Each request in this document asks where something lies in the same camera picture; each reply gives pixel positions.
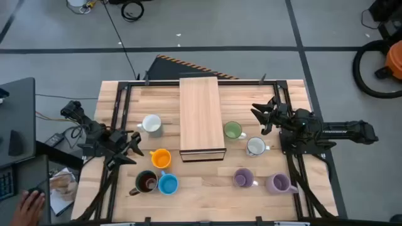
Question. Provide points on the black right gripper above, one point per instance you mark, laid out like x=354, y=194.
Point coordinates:
x=281, y=116

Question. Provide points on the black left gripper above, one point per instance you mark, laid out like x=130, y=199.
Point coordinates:
x=121, y=146

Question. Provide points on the white grey mug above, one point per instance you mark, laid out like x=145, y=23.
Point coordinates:
x=151, y=123

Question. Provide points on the purple ribbed mug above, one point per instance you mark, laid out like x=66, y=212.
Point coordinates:
x=243, y=178

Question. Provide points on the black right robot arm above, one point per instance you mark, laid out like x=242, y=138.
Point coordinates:
x=339, y=132

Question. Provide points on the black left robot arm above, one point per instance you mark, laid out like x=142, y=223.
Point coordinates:
x=94, y=130

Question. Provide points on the white blue patterned mug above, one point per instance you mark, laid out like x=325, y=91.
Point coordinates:
x=256, y=146

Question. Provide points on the dark brown mug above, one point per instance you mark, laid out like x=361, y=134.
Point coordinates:
x=141, y=182

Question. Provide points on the orange mug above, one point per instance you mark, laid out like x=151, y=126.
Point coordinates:
x=161, y=158

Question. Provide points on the green mug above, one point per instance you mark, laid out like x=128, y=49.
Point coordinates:
x=232, y=129

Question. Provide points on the light blue mug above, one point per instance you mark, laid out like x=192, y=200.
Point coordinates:
x=168, y=184

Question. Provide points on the mauve mug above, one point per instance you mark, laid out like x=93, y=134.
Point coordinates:
x=279, y=183

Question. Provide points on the black power adapter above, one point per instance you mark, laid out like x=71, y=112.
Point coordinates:
x=55, y=140

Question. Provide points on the white paper notebook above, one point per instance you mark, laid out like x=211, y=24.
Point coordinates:
x=63, y=191

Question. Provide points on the black panel with striped edge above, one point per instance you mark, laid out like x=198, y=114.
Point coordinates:
x=169, y=69

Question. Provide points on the orange black vacuum cleaner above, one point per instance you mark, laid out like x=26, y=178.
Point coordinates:
x=358, y=75

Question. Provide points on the black computer mouse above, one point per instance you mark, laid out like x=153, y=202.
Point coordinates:
x=35, y=190

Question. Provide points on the person's hand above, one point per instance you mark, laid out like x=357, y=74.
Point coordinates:
x=26, y=210

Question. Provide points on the dark grey desk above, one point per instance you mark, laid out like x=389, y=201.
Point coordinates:
x=19, y=106

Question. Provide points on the black keyboard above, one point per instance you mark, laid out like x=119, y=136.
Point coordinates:
x=6, y=185

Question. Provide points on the white bucket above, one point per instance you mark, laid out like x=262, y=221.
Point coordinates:
x=77, y=3

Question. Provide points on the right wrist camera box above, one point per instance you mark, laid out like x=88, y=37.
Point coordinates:
x=282, y=109

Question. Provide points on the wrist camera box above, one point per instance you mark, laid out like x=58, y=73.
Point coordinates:
x=282, y=109
x=117, y=137

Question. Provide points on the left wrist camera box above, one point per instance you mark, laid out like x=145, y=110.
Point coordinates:
x=117, y=137

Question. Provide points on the wooden shelf with black frame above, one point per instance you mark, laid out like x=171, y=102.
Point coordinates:
x=199, y=113

